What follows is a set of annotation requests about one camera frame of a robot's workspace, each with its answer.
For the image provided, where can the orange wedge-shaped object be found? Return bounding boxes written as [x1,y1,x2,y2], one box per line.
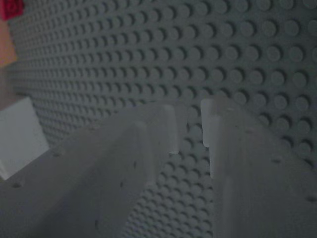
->
[0,19,18,68]

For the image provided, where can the red hollow toy-brick tower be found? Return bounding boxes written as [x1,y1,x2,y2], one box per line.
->
[0,0,25,21]

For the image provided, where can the grey studded baseplate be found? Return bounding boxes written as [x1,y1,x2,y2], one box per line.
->
[4,0,317,238]

